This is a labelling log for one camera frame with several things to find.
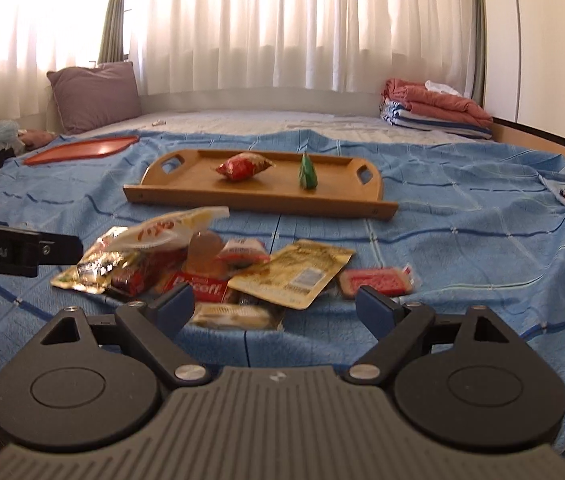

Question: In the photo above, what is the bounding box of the clear jelly cup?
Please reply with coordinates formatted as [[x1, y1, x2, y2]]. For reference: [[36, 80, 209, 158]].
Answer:
[[185, 231, 224, 277]]

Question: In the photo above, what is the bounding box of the wooden tray with handles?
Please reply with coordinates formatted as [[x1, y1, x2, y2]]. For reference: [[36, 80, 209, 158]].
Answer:
[[122, 149, 399, 222]]

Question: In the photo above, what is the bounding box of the red snack packet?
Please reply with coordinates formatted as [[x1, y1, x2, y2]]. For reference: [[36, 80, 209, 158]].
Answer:
[[215, 152, 276, 182]]

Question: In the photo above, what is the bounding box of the red-edged cracker packet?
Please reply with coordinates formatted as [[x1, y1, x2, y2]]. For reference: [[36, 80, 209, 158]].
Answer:
[[218, 237, 272, 267]]

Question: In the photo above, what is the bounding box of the wooden bed frame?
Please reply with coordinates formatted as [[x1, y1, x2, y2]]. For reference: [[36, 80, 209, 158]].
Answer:
[[491, 116, 565, 183]]

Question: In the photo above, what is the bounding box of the red plastic lid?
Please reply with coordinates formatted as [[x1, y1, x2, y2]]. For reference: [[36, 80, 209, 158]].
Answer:
[[23, 135, 140, 167]]

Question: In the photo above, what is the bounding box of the red biscuit packet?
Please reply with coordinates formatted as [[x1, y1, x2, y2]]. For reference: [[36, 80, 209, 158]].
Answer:
[[160, 271, 234, 307]]

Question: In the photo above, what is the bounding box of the white wardrobe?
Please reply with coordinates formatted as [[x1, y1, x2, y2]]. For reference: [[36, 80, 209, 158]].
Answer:
[[479, 0, 565, 137]]

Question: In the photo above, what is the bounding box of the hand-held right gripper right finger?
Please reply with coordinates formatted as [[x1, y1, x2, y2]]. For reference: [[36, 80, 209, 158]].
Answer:
[[347, 285, 525, 387]]

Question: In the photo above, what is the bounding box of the gold foil snack packet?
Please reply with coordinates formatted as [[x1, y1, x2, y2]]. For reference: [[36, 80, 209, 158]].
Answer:
[[51, 227, 130, 294]]

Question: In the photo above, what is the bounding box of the pink wafer packet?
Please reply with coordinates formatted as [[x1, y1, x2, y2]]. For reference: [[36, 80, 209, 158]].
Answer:
[[336, 266, 421, 302]]

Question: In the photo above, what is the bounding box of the white sheer curtain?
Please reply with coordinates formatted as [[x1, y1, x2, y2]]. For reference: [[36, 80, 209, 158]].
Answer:
[[0, 0, 119, 121], [122, 0, 479, 96]]

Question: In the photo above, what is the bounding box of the white quilted mattress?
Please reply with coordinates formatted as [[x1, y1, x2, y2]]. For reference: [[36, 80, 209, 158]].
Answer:
[[60, 109, 499, 149]]

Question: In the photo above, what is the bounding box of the pink cloth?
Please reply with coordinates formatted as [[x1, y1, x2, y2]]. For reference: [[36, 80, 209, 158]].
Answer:
[[16, 129, 56, 151]]

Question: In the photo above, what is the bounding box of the folded blankets stack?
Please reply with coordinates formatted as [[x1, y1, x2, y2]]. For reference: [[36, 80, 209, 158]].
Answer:
[[381, 78, 494, 127]]

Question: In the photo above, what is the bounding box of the blue checked bed sheet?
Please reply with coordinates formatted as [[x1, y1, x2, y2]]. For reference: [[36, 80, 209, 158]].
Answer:
[[0, 130, 565, 461]]

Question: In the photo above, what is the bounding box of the green snack packet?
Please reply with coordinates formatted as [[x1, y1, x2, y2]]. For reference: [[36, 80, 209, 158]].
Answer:
[[297, 152, 318, 191]]

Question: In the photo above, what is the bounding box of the gold and green pouch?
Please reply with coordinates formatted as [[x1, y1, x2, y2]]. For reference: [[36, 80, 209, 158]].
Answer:
[[226, 240, 356, 309]]

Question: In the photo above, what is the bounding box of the green curtain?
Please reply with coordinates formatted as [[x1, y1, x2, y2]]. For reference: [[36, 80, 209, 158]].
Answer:
[[97, 0, 130, 64]]

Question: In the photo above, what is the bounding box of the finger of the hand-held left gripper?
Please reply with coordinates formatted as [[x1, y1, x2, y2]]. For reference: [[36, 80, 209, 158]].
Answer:
[[37, 232, 84, 267]]

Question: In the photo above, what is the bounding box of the blue striped folded towel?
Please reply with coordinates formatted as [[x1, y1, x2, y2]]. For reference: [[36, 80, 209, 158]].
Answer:
[[379, 99, 494, 141]]

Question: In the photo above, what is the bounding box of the purple pillow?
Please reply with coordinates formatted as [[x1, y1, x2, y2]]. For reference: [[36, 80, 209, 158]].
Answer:
[[46, 61, 143, 136]]

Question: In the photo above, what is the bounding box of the white folded cloth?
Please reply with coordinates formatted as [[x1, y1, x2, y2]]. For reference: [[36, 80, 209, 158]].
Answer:
[[424, 80, 464, 97]]

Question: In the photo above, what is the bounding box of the beige snack packet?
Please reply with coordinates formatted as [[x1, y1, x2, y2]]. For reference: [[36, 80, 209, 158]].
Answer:
[[190, 302, 286, 332]]

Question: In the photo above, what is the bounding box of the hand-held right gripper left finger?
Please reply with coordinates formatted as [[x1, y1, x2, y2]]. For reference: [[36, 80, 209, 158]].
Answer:
[[36, 287, 212, 389]]

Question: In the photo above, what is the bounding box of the white and yellow snack bag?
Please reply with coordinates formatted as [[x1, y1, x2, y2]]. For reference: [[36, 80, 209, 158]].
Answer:
[[107, 206, 231, 253]]

